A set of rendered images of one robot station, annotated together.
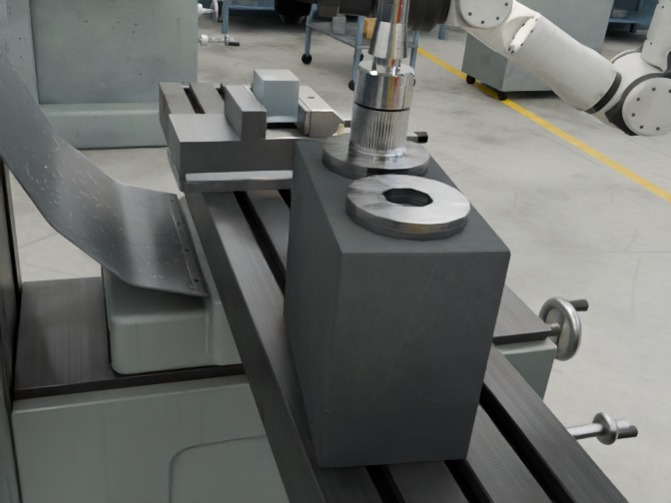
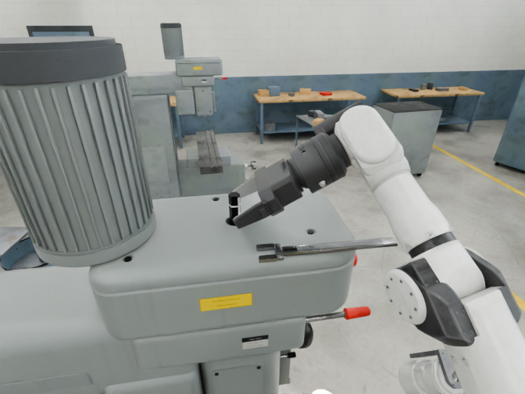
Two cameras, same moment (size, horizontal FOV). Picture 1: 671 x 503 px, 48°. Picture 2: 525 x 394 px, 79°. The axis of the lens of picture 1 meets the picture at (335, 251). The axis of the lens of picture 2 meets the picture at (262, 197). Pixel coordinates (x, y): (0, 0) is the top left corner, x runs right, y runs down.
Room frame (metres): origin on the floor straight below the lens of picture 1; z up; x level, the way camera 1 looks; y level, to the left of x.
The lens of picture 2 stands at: (0.48, -0.07, 2.23)
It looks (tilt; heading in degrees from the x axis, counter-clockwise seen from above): 29 degrees down; 11
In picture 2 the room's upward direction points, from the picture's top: straight up
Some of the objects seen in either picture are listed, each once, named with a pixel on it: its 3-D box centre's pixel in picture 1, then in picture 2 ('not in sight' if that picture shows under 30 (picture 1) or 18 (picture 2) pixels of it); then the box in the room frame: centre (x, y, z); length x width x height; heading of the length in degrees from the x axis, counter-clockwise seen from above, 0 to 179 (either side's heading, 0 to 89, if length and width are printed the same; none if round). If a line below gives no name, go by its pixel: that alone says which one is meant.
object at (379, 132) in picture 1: (380, 115); not in sight; (0.60, -0.03, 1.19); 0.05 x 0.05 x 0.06
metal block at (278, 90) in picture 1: (275, 95); not in sight; (1.05, 0.11, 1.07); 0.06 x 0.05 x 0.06; 21
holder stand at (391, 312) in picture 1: (376, 282); not in sight; (0.55, -0.04, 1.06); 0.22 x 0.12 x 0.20; 13
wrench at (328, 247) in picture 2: not in sight; (328, 247); (0.93, -0.10, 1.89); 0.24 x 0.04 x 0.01; 109
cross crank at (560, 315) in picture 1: (542, 330); not in sight; (1.16, -0.38, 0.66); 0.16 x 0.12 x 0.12; 110
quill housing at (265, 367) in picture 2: not in sight; (240, 355); (0.99, 0.09, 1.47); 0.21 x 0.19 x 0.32; 20
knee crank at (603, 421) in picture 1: (585, 431); not in sight; (1.04, -0.46, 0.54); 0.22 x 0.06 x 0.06; 110
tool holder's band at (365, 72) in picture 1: (385, 73); not in sight; (0.60, -0.03, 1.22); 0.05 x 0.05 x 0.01
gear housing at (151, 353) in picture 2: not in sight; (220, 299); (0.97, 0.12, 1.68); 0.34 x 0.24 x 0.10; 110
